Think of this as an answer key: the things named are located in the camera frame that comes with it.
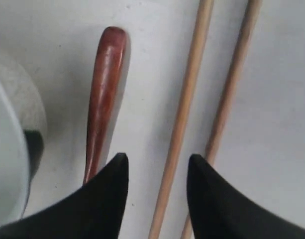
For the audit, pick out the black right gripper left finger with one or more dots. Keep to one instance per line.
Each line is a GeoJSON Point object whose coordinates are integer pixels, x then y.
{"type": "Point", "coordinates": [95, 211]}

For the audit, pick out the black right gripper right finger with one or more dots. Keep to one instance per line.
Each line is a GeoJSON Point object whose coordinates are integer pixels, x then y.
{"type": "Point", "coordinates": [218, 211]}

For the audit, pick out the dark-tipped wooden chopstick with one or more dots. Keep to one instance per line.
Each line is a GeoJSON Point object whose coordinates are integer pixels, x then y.
{"type": "Point", "coordinates": [233, 75]}

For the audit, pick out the dark red wooden spoon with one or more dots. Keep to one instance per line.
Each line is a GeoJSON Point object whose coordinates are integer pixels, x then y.
{"type": "Point", "coordinates": [106, 76]}

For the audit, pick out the light wooden chopstick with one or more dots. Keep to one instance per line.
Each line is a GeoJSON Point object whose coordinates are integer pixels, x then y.
{"type": "Point", "coordinates": [187, 93]}

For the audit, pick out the cream ceramic bowl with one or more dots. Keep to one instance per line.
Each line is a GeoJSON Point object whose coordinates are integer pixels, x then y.
{"type": "Point", "coordinates": [23, 128]}

